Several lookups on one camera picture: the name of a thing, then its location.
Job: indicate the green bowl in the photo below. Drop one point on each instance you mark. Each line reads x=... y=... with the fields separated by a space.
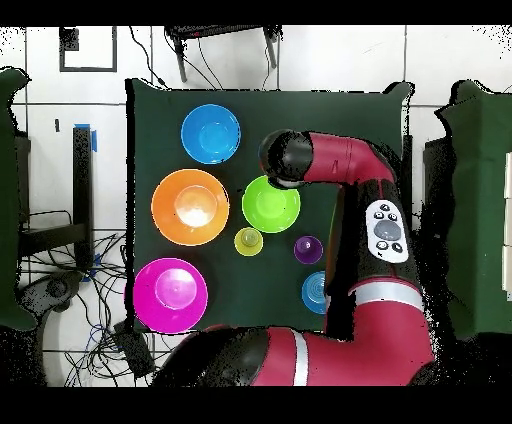
x=271 y=206

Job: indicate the large blue bowl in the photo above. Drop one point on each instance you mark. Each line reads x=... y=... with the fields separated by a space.
x=210 y=134

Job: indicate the pink bowl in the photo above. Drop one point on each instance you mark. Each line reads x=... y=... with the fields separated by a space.
x=170 y=296

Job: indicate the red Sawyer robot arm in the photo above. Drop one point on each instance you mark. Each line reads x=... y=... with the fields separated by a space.
x=376 y=340

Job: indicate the purple cup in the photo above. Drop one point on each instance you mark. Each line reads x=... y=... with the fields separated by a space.
x=308 y=250

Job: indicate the pale translucent yellow cup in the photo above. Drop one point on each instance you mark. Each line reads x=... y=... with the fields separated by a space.
x=248 y=241

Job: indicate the dark green tablecloth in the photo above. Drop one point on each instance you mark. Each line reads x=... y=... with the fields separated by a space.
x=256 y=288

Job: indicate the small blue bowl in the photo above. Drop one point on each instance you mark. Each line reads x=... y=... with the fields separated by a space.
x=314 y=292

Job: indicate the orange bowl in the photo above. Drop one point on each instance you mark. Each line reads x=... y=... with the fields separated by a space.
x=168 y=208

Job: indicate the black stool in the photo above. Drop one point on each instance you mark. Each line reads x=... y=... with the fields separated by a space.
x=216 y=31

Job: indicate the neighbouring green cloth table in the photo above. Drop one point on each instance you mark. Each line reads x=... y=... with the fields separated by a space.
x=480 y=200
x=8 y=200

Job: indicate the blue tape strip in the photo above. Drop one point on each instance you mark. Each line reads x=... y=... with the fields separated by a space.
x=94 y=140

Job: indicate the black floor box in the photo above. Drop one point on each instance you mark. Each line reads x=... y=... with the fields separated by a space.
x=134 y=350

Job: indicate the black table frame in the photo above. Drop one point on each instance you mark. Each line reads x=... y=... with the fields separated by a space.
x=82 y=180

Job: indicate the black floor frame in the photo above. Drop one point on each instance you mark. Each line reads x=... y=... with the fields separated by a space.
x=88 y=70

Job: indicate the grey robot pedestal foot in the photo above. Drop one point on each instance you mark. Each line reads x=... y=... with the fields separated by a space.
x=56 y=288

